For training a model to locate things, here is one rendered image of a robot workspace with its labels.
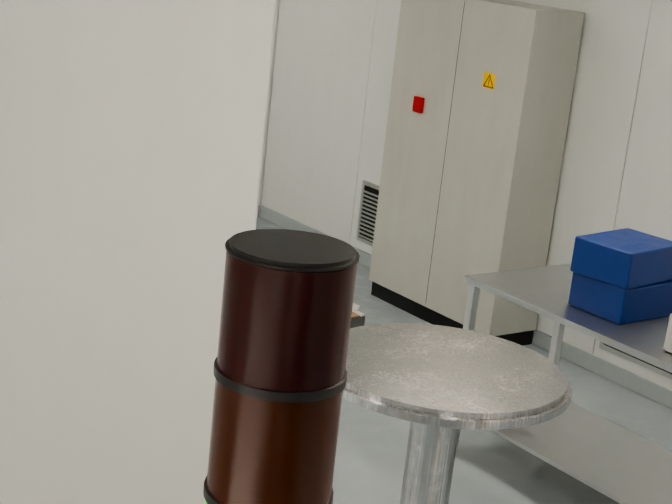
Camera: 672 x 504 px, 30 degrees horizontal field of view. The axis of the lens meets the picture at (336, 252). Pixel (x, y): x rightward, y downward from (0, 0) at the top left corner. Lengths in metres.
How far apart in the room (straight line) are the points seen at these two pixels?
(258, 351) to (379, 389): 3.82
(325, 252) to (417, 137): 7.53
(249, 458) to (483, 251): 7.12
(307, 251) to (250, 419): 0.06
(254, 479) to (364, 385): 3.82
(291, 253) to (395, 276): 7.78
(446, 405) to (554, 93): 3.56
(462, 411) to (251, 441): 3.72
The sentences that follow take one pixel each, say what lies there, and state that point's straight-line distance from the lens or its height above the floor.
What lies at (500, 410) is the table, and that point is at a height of 0.93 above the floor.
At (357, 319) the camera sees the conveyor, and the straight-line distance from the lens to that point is 5.00.
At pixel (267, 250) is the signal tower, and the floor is 2.35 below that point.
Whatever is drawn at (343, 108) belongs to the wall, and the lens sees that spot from 9.30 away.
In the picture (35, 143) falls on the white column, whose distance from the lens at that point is 1.97.
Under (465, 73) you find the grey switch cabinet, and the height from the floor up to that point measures 1.61.
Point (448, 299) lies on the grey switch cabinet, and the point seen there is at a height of 0.21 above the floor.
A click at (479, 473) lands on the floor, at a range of 6.02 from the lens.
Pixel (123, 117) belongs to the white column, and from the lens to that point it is 2.02.
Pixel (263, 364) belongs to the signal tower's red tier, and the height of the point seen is 2.31.
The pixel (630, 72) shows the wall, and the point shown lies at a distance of 7.32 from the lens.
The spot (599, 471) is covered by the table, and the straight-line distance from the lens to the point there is 5.67.
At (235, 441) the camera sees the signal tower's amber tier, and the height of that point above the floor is 2.28.
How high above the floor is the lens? 2.47
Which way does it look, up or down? 15 degrees down
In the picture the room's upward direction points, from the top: 6 degrees clockwise
